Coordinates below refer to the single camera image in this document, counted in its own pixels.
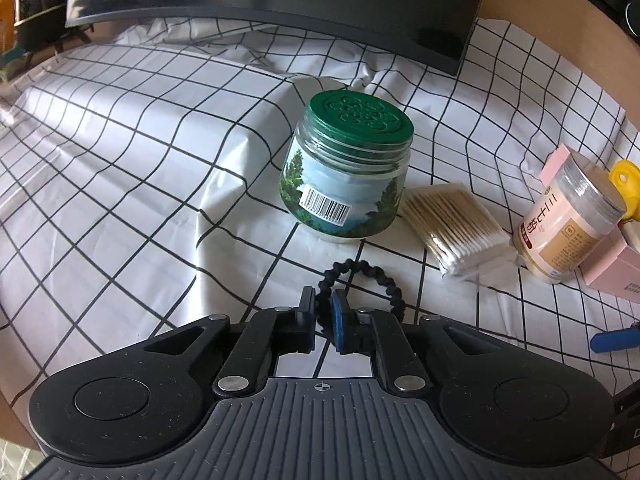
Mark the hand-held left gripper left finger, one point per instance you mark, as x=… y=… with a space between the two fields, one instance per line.
x=307 y=325

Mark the black cylindrical appliance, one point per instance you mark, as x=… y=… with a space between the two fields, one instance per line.
x=40 y=10

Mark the white checked tablecloth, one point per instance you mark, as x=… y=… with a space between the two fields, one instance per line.
x=125 y=160

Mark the green lid glass jar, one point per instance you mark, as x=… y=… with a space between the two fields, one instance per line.
x=345 y=185

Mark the yellow plastic funnel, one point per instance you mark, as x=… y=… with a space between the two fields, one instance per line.
x=629 y=176

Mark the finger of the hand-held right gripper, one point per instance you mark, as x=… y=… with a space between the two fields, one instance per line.
x=615 y=341

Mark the pink cardboard box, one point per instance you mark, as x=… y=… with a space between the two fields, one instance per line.
x=615 y=270

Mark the beige powder jar clear lid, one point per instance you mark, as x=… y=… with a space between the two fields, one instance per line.
x=555 y=240

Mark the small green packet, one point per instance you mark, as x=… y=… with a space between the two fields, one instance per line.
x=12 y=62

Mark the cotton swab pack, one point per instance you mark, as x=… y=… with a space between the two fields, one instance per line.
x=450 y=225

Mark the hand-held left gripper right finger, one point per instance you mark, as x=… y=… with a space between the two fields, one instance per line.
x=340 y=325

